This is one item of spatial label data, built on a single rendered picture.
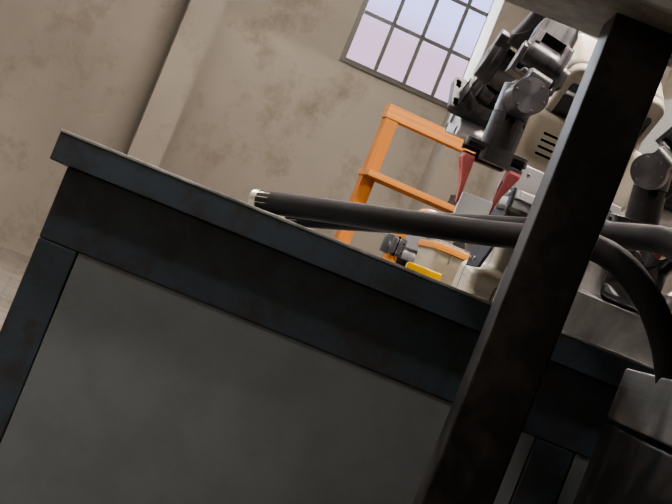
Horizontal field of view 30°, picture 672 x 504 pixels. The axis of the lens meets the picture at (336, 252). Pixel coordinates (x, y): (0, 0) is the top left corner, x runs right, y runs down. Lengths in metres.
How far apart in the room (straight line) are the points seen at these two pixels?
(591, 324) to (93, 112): 10.38
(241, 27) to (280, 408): 10.61
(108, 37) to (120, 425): 10.47
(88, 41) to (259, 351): 10.48
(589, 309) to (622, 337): 0.06
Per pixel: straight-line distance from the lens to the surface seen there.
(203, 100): 11.93
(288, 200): 1.58
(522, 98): 1.90
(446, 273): 2.70
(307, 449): 1.50
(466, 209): 1.95
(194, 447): 1.51
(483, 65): 2.31
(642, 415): 1.30
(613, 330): 1.64
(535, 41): 2.00
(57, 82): 11.87
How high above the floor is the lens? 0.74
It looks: 2 degrees up
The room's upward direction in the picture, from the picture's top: 22 degrees clockwise
